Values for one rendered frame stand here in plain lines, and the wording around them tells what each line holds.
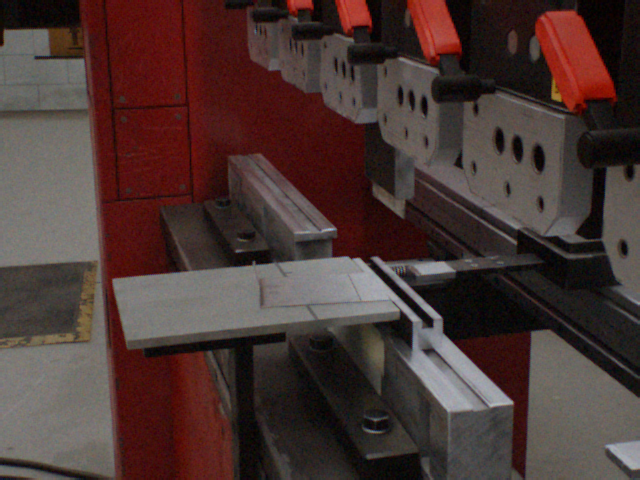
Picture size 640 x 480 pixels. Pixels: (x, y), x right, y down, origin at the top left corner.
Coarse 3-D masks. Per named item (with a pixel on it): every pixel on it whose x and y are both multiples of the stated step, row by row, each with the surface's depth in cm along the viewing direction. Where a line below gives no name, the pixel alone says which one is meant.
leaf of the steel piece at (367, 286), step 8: (352, 280) 111; (360, 280) 111; (368, 280) 111; (376, 280) 110; (360, 288) 108; (368, 288) 108; (376, 288) 108; (360, 296) 106; (368, 296) 106; (376, 296) 106; (384, 296) 106
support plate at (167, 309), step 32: (128, 288) 110; (160, 288) 110; (192, 288) 109; (224, 288) 109; (128, 320) 101; (160, 320) 101; (192, 320) 101; (224, 320) 101; (256, 320) 100; (288, 320) 100; (320, 320) 101; (352, 320) 102; (384, 320) 102
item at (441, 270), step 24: (528, 240) 119; (552, 240) 115; (576, 240) 112; (600, 240) 112; (432, 264) 114; (456, 264) 114; (480, 264) 114; (504, 264) 114; (528, 264) 114; (552, 264) 114; (576, 264) 111; (600, 264) 112; (576, 288) 112
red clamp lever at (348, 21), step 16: (336, 0) 92; (352, 0) 91; (352, 16) 90; (368, 16) 90; (352, 32) 89; (368, 32) 90; (352, 48) 88; (368, 48) 88; (384, 48) 88; (352, 64) 88; (368, 64) 88
